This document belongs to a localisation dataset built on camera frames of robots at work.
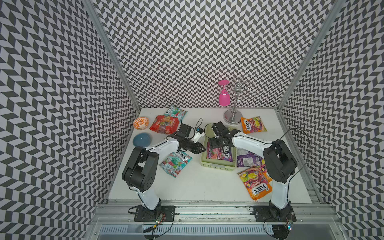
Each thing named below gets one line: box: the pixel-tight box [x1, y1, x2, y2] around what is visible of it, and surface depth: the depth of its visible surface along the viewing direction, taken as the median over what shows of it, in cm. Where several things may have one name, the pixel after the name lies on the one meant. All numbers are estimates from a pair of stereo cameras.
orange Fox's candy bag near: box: [237, 166, 273, 201], surface depth 82 cm
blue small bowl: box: [132, 132, 152, 148], surface depth 98 cm
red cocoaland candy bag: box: [149, 115, 180, 135], surface depth 105 cm
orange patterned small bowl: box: [133, 116, 150, 130], surface depth 110 cm
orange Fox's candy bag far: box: [241, 116, 268, 134], surface depth 107 cm
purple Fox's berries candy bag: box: [206, 139, 233, 162], surface depth 93 cm
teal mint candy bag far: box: [164, 105, 188, 124], surface depth 114 cm
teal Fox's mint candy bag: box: [159, 151, 193, 178], surface depth 91 cm
